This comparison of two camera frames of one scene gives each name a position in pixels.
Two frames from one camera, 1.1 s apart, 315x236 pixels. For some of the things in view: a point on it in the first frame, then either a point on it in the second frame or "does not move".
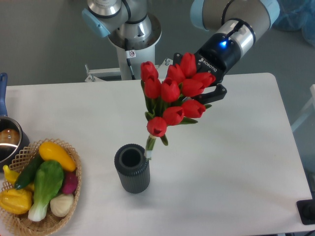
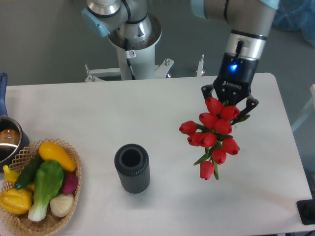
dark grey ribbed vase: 133,168 does not move
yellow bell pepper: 16,201 does not move
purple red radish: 70,183 does not move
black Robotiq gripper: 217,57 to 236,75
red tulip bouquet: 167,97 to 212,133
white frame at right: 308,111 does not move
